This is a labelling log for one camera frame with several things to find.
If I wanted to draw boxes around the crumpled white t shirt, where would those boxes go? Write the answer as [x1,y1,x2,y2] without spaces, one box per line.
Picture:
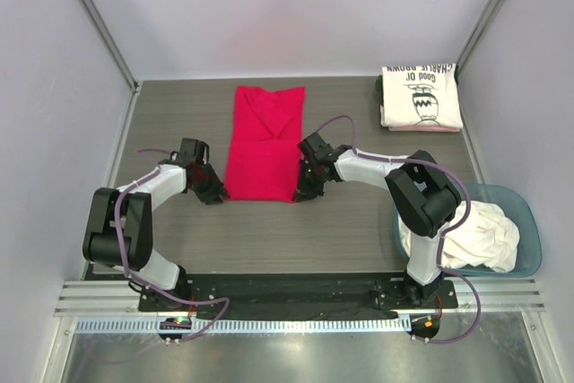
[396,201,520,274]

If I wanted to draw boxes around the folded white printed t shirt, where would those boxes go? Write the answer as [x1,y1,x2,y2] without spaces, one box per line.
[380,64,463,129]

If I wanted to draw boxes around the right aluminium corner post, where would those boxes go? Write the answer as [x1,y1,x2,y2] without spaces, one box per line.
[457,0,506,76]

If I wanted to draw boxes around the aluminium rail frame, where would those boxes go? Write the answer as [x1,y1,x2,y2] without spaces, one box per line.
[55,277,545,316]

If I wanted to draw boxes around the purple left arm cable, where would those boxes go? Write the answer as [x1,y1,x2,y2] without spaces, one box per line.
[114,148,230,343]

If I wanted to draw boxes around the left aluminium corner post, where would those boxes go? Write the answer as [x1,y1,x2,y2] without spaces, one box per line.
[78,0,138,92]

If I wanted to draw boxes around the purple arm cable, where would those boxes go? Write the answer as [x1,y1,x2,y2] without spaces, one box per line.
[317,115,483,347]
[114,148,230,343]

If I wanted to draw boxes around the folded dark green t shirt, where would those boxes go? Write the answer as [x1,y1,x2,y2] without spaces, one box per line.
[375,74,384,107]

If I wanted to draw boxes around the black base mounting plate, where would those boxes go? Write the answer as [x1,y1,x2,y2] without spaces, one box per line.
[136,271,459,319]

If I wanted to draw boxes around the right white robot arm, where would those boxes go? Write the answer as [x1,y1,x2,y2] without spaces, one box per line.
[293,132,462,308]

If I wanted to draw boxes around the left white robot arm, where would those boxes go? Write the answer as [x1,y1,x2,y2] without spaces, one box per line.
[83,138,229,310]

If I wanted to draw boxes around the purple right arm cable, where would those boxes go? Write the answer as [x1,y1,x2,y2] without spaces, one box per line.
[317,115,483,347]

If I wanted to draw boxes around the blue plastic basket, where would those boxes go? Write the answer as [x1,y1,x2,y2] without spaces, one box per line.
[393,183,544,277]

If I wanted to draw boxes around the red t shirt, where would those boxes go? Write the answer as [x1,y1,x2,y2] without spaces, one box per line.
[224,85,305,203]

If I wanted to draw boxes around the aluminium corner post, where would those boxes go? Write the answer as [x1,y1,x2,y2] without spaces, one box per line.
[78,0,138,92]
[457,0,506,76]

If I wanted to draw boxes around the folded pink t shirt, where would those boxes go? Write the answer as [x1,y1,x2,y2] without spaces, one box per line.
[388,126,461,133]

